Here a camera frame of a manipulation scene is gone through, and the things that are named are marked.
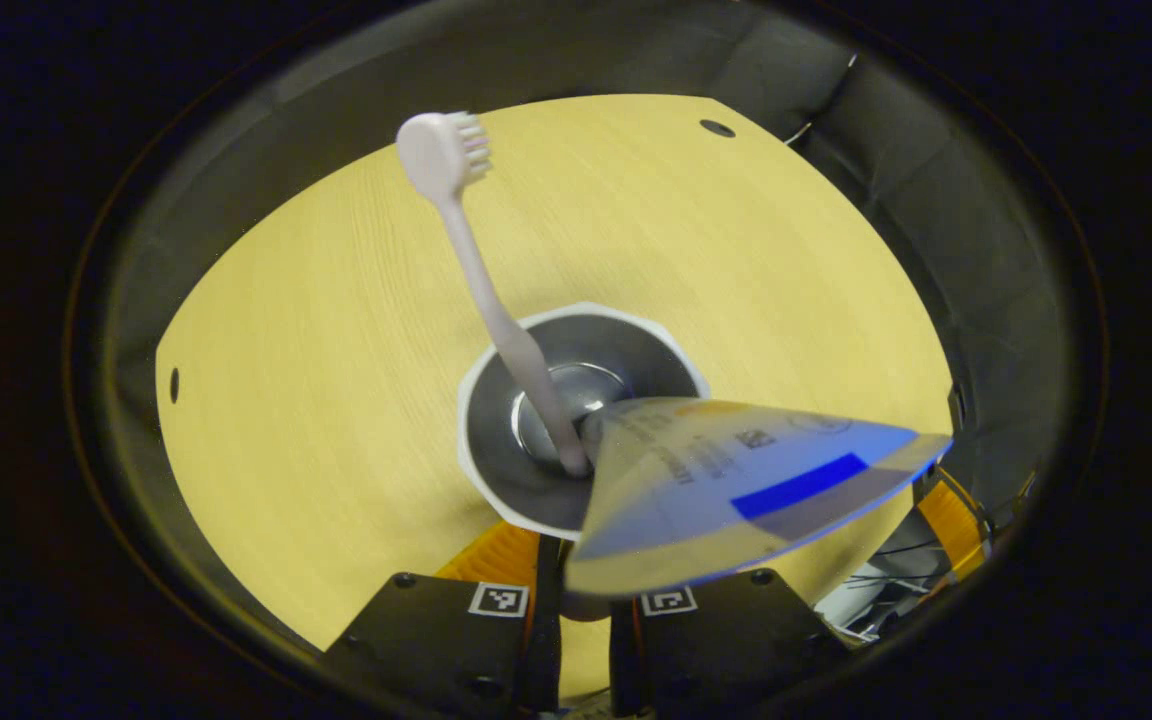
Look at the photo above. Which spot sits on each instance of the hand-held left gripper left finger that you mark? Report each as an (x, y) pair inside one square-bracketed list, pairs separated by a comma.
[(548, 650)]

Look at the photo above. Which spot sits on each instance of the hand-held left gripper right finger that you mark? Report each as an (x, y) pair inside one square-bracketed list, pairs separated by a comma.
[(621, 660)]

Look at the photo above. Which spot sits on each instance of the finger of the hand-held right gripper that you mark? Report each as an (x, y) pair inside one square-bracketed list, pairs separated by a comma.
[(1024, 492), (951, 525)]

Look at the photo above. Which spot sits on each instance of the white toothpaste tube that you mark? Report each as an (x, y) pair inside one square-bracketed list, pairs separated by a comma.
[(736, 480)]

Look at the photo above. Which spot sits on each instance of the pale pink toothbrush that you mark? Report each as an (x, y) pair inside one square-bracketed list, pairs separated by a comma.
[(481, 280)]

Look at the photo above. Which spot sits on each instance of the light wooden desktop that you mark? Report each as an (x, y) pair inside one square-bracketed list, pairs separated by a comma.
[(336, 400)]

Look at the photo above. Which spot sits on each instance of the pale crumpled sheet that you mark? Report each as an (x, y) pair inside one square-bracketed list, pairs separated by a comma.
[(856, 600)]

